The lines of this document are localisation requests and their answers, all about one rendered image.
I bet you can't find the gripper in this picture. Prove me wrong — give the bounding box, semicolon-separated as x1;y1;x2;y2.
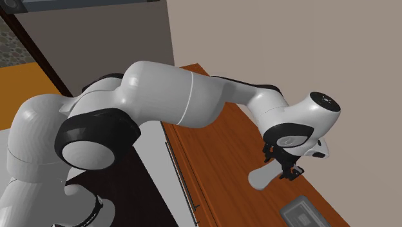
262;143;305;182

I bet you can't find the brown wooden chest of drawers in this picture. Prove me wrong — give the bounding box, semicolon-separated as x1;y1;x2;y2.
133;63;352;227

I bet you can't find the white rounded object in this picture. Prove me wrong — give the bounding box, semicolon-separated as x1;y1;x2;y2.
247;163;283;192

